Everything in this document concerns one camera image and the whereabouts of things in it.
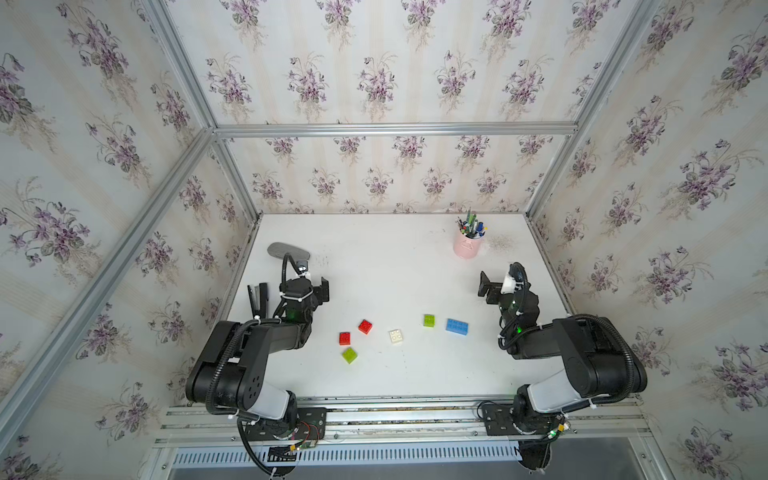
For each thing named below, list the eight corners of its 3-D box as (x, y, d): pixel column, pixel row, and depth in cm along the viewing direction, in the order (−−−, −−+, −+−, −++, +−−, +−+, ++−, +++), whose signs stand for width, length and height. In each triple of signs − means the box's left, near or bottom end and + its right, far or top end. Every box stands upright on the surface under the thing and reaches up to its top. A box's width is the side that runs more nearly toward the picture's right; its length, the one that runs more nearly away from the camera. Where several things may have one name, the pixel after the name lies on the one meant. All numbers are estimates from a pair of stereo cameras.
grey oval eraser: (266, 254, 110) (264, 249, 108) (275, 243, 113) (273, 239, 111) (303, 266, 106) (302, 262, 104) (311, 255, 110) (310, 251, 108)
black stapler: (252, 322, 93) (248, 317, 90) (251, 291, 100) (247, 285, 97) (270, 317, 94) (267, 312, 91) (267, 286, 101) (264, 281, 98)
